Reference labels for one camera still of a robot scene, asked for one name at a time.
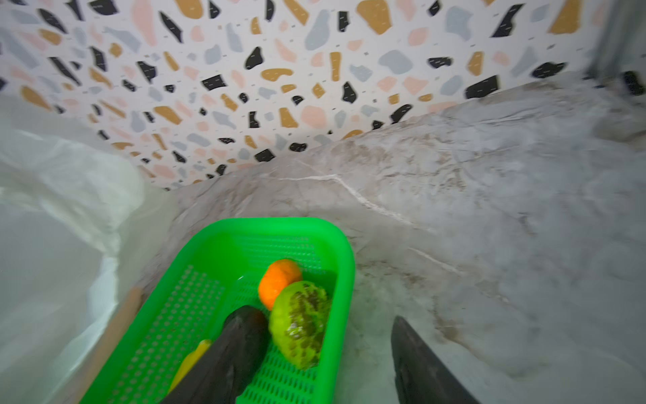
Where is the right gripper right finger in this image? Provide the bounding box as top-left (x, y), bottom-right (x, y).
top-left (390, 316), bottom-right (479, 404)

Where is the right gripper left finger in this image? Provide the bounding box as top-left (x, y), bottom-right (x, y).
top-left (162, 306), bottom-right (270, 403)

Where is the yellow banana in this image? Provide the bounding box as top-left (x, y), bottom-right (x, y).
top-left (168, 339), bottom-right (211, 393)

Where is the white plastic bag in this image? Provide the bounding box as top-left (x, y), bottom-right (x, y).
top-left (1, 95), bottom-right (178, 403)

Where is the yellow-green spotted fruit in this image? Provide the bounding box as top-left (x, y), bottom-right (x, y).
top-left (269, 281), bottom-right (331, 370)

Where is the green plastic basket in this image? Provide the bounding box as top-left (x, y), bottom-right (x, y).
top-left (83, 217), bottom-right (355, 403)

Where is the orange fruit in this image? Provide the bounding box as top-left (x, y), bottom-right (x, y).
top-left (258, 259), bottom-right (303, 311)

